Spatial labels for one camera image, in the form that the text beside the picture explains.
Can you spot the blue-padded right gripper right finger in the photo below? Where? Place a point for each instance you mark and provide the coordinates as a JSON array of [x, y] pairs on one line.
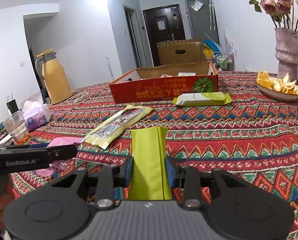
[[173, 172]]

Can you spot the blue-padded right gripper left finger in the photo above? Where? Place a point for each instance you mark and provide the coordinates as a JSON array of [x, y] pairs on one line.
[[126, 171]]

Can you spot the long green snack bar packet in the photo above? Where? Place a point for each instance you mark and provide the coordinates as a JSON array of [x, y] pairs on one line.
[[149, 179]]

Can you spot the pink snack packet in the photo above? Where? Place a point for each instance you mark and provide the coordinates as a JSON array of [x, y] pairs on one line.
[[64, 149]]

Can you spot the person's left hand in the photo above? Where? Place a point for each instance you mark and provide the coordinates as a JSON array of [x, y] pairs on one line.
[[6, 198]]

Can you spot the clear plastic cup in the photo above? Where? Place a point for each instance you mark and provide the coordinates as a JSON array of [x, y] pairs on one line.
[[16, 126]]

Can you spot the yellow maroon snack packet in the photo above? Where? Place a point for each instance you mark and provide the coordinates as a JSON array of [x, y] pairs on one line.
[[105, 133]]

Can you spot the black binder clip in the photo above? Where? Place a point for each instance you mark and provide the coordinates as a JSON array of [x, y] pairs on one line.
[[11, 104]]

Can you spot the purple tissue pack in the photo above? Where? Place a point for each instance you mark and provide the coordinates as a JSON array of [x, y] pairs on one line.
[[35, 114]]

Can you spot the green white snack packet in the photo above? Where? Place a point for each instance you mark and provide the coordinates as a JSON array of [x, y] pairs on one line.
[[203, 99]]

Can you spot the red cardboard snack box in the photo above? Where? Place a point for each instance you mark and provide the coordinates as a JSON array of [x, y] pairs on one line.
[[164, 82]]

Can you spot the colourful patterned tablecloth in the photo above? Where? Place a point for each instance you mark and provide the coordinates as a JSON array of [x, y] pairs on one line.
[[254, 137]]

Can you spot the yellow thermos jug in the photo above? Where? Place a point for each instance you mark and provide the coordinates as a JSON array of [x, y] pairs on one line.
[[53, 75]]

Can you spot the brown wooden chair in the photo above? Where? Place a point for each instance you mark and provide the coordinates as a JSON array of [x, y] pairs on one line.
[[180, 51]]

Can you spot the bowl of orange peels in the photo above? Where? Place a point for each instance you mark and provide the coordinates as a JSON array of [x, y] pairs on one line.
[[276, 88]]

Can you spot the dark entrance door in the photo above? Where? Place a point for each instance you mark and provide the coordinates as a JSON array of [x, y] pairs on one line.
[[163, 24]]

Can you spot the grey refrigerator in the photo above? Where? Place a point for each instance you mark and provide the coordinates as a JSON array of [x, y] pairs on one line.
[[202, 20]]

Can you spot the pink textured vase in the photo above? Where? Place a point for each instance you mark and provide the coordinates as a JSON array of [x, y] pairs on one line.
[[287, 53]]

